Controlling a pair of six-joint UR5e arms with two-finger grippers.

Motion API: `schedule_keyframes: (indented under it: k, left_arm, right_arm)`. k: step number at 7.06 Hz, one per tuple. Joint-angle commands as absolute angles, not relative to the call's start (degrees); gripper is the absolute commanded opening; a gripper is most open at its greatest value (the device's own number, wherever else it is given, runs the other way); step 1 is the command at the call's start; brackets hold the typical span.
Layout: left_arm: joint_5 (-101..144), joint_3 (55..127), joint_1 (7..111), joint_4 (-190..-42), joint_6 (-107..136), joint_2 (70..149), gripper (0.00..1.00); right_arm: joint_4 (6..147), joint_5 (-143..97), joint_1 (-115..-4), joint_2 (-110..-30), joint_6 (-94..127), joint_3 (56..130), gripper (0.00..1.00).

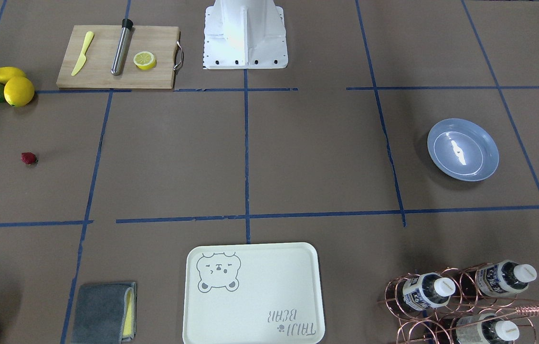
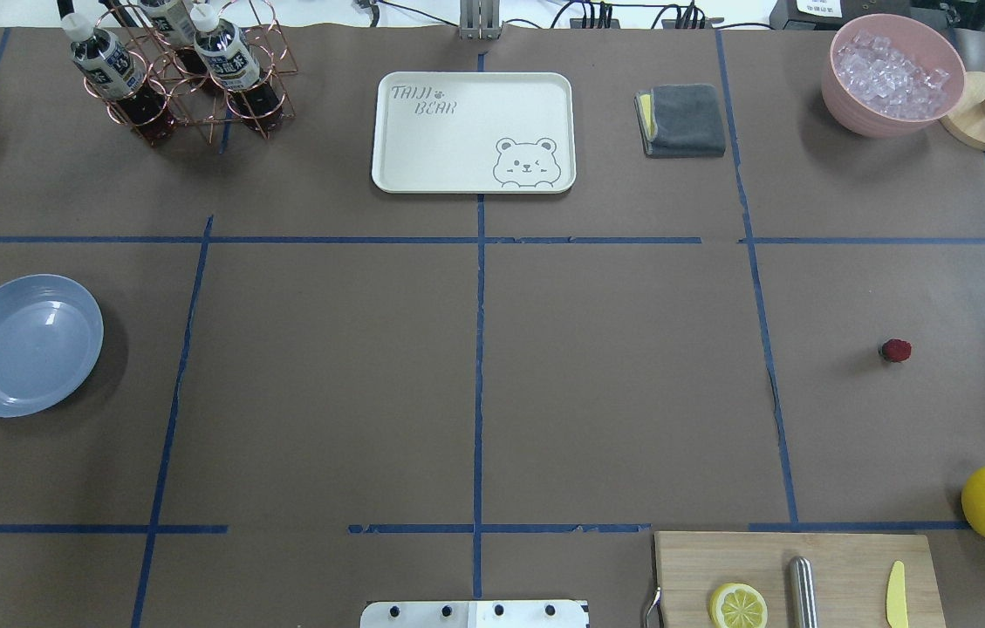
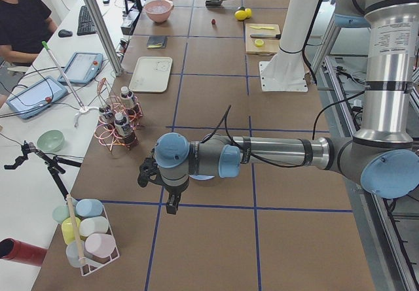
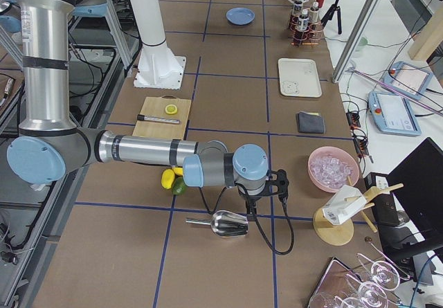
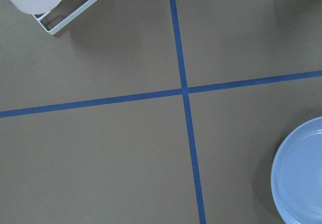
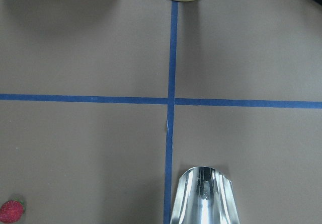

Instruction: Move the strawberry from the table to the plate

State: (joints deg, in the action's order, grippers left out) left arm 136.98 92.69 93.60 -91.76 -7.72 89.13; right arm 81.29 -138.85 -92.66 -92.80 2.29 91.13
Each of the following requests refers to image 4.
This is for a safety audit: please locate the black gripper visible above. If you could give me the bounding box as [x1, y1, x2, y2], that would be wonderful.
[265, 169, 289, 206]

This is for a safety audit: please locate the blue plate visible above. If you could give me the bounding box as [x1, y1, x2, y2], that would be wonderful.
[226, 7, 255, 26]

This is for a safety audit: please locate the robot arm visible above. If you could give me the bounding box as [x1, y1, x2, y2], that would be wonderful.
[7, 0, 289, 206]

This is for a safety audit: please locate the pink bowl of ice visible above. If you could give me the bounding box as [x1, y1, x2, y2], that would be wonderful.
[307, 146, 360, 192]

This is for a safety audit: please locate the grey folded cloth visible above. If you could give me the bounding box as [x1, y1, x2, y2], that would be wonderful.
[296, 111, 325, 134]

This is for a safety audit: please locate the metal ice scoop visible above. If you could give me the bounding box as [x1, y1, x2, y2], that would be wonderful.
[186, 210, 249, 237]

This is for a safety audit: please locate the wooden cup stand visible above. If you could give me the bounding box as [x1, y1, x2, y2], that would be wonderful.
[313, 183, 404, 246]

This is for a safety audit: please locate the green lime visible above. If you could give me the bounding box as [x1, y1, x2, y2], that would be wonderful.
[171, 176, 188, 196]

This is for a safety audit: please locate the yellow lemon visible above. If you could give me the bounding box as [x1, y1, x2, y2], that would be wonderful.
[172, 167, 183, 176]
[161, 169, 176, 190]

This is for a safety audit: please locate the cream bear tray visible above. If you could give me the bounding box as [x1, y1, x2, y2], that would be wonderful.
[278, 58, 322, 98]

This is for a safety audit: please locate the teach pendant tablet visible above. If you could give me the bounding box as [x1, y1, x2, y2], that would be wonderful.
[381, 61, 434, 100]
[368, 91, 422, 136]

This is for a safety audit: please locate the lemon half slice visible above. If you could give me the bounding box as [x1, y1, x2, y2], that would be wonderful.
[164, 104, 178, 115]

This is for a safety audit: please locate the black monitor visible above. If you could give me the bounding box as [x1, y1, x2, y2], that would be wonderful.
[379, 137, 442, 262]

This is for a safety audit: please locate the wine glass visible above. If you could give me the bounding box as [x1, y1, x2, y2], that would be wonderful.
[356, 253, 400, 291]

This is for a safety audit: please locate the wooden cutting board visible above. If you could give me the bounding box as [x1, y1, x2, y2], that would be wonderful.
[132, 96, 192, 140]

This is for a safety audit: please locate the steel knife sharpener rod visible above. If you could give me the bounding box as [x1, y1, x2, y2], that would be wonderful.
[136, 114, 181, 125]

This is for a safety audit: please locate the tea bottle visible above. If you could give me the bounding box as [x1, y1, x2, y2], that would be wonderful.
[292, 0, 303, 23]
[309, 1, 319, 24]
[296, 9, 309, 33]

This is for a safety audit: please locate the black tripod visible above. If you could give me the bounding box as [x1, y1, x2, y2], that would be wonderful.
[320, 0, 343, 35]

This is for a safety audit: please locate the copper wire bottle rack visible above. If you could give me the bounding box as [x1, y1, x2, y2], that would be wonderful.
[288, 15, 323, 46]

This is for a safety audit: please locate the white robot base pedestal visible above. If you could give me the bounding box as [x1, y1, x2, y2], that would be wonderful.
[130, 0, 186, 90]

